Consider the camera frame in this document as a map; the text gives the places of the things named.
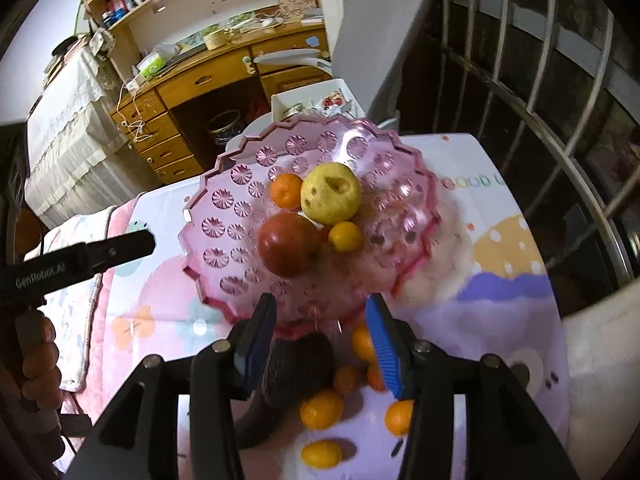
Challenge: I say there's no woven cup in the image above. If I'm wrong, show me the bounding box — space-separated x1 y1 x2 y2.
202 30 237 51

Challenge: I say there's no red apple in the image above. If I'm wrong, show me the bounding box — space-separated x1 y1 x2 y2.
257 212 328 279

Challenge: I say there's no wooden desk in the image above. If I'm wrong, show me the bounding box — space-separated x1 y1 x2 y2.
107 17 333 186

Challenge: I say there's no pink decorated box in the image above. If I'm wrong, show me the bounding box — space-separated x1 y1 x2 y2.
274 0 321 20

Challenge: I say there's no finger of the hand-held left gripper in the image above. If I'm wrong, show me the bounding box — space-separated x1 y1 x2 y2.
80 230 157 275

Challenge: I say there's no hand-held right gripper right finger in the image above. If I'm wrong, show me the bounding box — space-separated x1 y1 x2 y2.
365 293 581 480

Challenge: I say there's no white plastic tray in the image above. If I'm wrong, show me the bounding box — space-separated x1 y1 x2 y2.
270 79 364 122

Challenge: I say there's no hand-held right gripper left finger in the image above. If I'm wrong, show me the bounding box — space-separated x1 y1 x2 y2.
65 294 277 480

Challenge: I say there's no white cable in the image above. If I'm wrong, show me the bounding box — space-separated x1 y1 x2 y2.
116 79 154 144

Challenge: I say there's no person's left hand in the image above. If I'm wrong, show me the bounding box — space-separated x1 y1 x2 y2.
15 316 63 436

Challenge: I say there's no small yellow kumquat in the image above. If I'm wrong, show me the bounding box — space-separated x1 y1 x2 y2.
301 440 344 470
328 221 363 254

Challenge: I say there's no pink white quilted cloth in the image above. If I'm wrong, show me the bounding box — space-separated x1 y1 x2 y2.
46 205 132 396

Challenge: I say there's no yellow pear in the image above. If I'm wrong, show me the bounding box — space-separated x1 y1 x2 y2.
300 162 362 226

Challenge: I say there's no metal window grille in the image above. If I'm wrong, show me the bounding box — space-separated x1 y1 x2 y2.
400 0 640 292

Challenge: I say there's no white lace cloth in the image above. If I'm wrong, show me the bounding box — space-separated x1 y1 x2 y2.
24 50 151 229

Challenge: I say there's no green tissue box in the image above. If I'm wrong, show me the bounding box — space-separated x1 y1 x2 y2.
136 52 169 79

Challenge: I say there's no grey office chair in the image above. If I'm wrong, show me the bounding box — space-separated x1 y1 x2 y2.
252 0 442 133

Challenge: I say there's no pink glass fruit bowl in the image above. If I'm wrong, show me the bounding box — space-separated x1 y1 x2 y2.
181 112 443 338

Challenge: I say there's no dark brown avocado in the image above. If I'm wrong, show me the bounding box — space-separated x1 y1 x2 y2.
261 334 336 408

